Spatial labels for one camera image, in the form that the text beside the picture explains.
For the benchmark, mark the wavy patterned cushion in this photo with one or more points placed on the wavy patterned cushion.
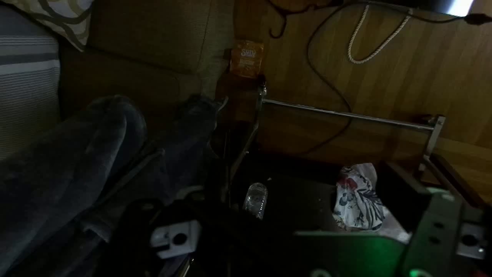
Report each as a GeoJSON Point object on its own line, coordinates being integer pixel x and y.
{"type": "Point", "coordinates": [55, 16]}

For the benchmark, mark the white patterned crumpled cloth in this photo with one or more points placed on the white patterned crumpled cloth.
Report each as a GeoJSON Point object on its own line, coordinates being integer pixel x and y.
{"type": "Point", "coordinates": [358, 201]}

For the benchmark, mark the brown sofa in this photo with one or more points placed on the brown sofa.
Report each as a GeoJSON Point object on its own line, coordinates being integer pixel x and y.
{"type": "Point", "coordinates": [154, 47]}

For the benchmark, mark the clear plastic water bottle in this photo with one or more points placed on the clear plastic water bottle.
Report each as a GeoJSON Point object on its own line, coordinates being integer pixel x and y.
{"type": "Point", "coordinates": [255, 199]}

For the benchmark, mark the grey striped fabric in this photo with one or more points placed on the grey striped fabric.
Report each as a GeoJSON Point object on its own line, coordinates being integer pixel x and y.
{"type": "Point", "coordinates": [24, 77]}

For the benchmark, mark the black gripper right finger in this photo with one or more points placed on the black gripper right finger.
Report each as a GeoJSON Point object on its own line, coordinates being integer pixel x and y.
{"type": "Point", "coordinates": [440, 241]}

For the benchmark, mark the chrome metal garment rack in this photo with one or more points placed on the chrome metal garment rack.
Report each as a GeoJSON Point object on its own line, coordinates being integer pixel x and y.
{"type": "Point", "coordinates": [347, 117]}

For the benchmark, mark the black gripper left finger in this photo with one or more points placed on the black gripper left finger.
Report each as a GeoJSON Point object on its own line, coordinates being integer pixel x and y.
{"type": "Point", "coordinates": [174, 239]}

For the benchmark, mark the dark grey robe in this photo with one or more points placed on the dark grey robe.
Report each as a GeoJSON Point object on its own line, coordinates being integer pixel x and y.
{"type": "Point", "coordinates": [77, 170]}

